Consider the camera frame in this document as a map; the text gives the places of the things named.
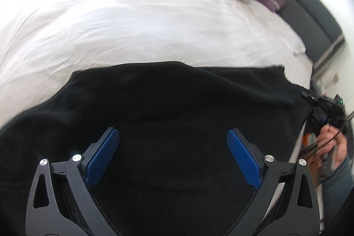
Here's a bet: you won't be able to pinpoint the black pants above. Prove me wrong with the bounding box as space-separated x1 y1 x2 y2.
0 61 313 236

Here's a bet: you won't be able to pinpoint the bed with white sheet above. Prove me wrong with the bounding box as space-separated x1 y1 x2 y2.
0 0 314 126

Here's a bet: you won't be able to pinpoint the person's right hand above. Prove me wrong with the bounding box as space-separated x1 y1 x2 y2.
315 125 349 179

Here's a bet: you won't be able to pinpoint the grey padded headboard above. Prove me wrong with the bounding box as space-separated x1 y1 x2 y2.
261 0 345 71

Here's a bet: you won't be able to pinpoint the black cable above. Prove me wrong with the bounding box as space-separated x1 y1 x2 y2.
301 111 354 155

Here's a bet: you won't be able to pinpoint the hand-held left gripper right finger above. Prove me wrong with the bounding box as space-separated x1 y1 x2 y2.
227 128 323 236

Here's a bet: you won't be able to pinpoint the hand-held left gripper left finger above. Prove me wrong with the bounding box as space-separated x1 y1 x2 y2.
25 127 122 236

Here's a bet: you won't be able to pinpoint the purple pillow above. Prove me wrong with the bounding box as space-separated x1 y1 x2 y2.
256 0 287 13

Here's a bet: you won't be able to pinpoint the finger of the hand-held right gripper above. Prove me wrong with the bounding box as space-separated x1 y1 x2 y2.
301 91 319 104
311 106 329 126

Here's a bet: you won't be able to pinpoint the person's right forearm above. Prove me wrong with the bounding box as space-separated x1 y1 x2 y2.
321 156 354 236

